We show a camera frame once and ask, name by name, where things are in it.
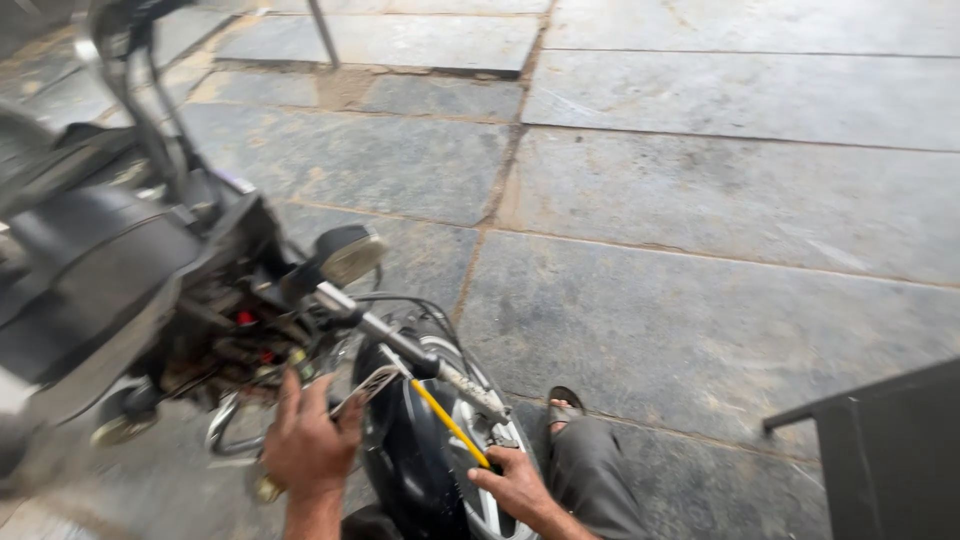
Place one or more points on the white number plate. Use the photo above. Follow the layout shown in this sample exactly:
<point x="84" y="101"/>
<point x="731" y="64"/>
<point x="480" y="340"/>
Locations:
<point x="367" y="388"/>

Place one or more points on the black motorcycle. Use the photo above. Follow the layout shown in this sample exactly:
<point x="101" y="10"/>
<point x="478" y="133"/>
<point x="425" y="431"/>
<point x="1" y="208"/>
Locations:
<point x="112" y="277"/>

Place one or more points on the round motorcycle mirror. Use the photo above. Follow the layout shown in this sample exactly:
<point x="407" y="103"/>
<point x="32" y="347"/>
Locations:
<point x="349" y="253"/>

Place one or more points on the person's right hand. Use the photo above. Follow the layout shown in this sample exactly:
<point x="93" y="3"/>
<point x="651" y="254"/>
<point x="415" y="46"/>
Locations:
<point x="517" y="487"/>

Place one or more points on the grey metal pole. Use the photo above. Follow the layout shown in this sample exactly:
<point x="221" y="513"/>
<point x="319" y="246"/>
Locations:
<point x="324" y="31"/>

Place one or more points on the brown sandal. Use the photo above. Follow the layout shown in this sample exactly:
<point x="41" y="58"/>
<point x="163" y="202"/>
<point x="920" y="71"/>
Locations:
<point x="564" y="405"/>

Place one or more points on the person's left hand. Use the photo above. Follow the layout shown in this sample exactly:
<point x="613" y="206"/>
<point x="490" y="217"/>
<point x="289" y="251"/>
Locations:
<point x="307" y="446"/>

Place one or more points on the person's grey trouser leg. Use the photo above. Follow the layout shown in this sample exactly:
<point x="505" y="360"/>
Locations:
<point x="592" y="480"/>

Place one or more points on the dark metal table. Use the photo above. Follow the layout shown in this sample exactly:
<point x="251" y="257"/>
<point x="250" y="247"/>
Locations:
<point x="892" y="457"/>

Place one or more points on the yellow screwdriver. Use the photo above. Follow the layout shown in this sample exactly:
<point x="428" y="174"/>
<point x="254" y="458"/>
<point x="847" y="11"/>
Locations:
<point x="448" y="424"/>

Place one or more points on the motorcycle front wheel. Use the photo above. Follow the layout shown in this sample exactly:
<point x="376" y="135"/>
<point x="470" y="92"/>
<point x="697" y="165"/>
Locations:
<point x="420" y="465"/>

